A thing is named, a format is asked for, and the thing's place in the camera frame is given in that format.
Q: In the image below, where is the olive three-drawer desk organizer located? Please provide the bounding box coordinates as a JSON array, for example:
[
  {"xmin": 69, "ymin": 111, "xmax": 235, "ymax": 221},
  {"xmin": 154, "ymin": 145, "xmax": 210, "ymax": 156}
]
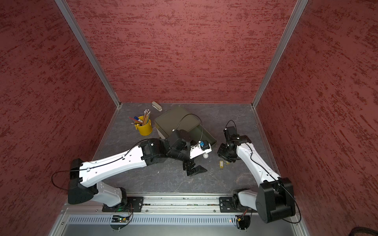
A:
[{"xmin": 154, "ymin": 106, "xmax": 201, "ymax": 139}]

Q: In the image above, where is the aluminium corner post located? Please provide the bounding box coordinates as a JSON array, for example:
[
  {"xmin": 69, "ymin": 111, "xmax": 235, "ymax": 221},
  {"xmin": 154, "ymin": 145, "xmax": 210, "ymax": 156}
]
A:
[
  {"xmin": 252, "ymin": 0, "xmax": 308, "ymax": 110},
  {"xmin": 55, "ymin": 0, "xmax": 122, "ymax": 109}
]

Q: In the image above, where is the yellow pencil cup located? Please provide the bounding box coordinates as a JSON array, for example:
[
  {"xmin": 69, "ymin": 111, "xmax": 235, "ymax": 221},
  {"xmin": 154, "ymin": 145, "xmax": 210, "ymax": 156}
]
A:
[{"xmin": 135, "ymin": 120, "xmax": 153, "ymax": 136}]

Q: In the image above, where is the beige eraser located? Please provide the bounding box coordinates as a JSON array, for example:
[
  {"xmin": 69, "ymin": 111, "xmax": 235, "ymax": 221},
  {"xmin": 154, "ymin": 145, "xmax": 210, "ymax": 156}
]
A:
[{"xmin": 152, "ymin": 101, "xmax": 163, "ymax": 112}]

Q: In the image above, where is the aluminium front rail frame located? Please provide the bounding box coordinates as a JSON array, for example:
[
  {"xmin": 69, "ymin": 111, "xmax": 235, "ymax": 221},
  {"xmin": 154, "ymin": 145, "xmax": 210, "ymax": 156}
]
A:
[{"xmin": 49, "ymin": 193, "xmax": 309, "ymax": 236}]

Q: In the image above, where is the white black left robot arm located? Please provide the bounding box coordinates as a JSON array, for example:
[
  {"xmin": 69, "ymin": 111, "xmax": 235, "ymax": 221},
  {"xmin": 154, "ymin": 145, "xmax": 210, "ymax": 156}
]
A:
[{"xmin": 68, "ymin": 130, "xmax": 212, "ymax": 208}]

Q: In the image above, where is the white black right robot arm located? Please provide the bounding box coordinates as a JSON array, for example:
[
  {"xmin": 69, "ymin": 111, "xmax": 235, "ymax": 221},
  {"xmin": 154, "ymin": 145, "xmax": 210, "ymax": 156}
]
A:
[{"xmin": 217, "ymin": 126, "xmax": 296, "ymax": 223}]

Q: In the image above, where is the olive top drawer white knob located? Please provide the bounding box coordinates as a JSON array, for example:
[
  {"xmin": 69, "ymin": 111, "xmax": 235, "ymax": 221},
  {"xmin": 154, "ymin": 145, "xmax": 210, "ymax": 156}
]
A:
[{"xmin": 189, "ymin": 125, "xmax": 217, "ymax": 147}]

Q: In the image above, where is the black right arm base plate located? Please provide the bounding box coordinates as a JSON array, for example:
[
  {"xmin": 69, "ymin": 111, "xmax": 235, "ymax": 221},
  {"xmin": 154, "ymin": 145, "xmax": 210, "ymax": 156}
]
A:
[{"xmin": 219, "ymin": 197, "xmax": 257, "ymax": 214}]

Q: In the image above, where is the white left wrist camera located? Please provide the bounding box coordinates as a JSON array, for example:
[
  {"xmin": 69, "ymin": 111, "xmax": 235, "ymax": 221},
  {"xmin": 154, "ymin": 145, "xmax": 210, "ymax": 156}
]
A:
[{"xmin": 190, "ymin": 140, "xmax": 212, "ymax": 159}]

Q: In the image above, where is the right aluminium corner post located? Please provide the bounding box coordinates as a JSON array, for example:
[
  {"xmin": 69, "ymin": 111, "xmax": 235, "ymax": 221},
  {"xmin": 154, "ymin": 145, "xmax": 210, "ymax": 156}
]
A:
[{"xmin": 252, "ymin": 0, "xmax": 308, "ymax": 110}]

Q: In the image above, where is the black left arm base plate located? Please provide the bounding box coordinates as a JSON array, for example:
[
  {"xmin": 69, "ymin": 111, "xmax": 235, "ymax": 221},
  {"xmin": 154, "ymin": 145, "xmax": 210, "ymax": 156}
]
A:
[{"xmin": 102, "ymin": 197, "xmax": 144, "ymax": 213}]

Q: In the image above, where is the left aluminium corner post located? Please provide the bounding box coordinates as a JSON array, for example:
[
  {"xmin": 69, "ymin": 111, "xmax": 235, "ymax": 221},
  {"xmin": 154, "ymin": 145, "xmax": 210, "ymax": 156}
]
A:
[{"xmin": 55, "ymin": 0, "xmax": 122, "ymax": 109}]

